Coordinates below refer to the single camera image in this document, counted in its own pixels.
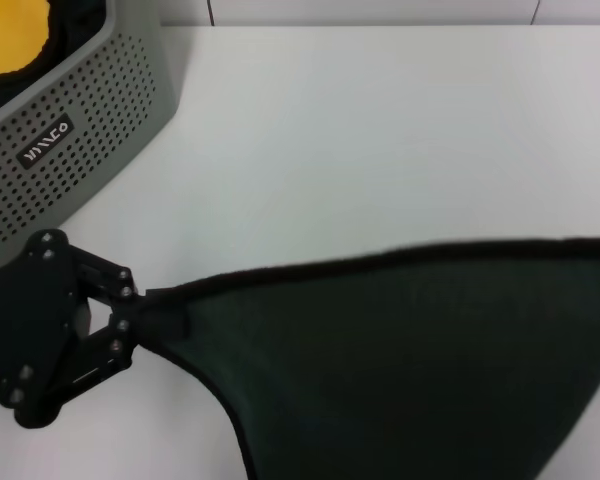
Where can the yellow black-edged towel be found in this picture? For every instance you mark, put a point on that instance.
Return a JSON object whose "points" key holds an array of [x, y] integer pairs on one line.
{"points": [[10, 35]]}

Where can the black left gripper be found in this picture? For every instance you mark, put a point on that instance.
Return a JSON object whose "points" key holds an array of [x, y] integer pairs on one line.
{"points": [[25, 320]]}

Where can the green yellow-backed towel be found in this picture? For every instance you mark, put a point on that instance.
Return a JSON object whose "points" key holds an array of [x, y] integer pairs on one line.
{"points": [[405, 375]]}

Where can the grey-green perforated storage box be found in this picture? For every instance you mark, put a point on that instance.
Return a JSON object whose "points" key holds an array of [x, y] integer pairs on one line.
{"points": [[80, 100]]}

